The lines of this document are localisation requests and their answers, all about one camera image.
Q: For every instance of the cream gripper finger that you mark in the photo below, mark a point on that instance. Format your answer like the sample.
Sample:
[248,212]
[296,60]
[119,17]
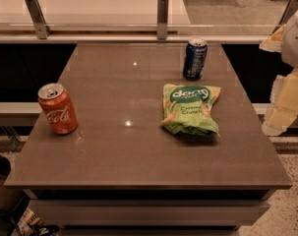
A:
[283,108]
[274,42]

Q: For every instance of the right metal railing bracket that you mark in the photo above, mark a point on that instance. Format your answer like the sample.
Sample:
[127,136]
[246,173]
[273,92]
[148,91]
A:
[289,11]

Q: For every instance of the dark bin at left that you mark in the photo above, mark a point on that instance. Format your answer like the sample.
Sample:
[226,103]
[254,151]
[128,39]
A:
[9,198]

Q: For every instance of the left metal railing bracket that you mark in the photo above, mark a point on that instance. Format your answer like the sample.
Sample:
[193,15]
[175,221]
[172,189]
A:
[41,28]

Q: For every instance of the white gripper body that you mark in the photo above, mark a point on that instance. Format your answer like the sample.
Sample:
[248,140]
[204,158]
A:
[295,44]

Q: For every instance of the blue pepsi can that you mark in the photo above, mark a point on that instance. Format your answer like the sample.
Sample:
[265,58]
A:
[196,53]

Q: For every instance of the green chip bag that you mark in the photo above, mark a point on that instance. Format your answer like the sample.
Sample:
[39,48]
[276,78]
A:
[186,109]

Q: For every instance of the middle metal railing bracket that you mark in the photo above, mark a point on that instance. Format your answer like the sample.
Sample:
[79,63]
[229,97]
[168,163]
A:
[162,19]

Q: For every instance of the printed packet under table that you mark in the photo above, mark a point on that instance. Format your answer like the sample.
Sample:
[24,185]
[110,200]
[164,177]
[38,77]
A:
[32,225]

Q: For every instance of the metal railing bracket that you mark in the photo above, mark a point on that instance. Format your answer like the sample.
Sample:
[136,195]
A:
[289,11]
[41,28]
[162,19]

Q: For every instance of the red coke can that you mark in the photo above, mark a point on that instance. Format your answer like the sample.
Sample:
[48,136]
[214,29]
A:
[58,108]

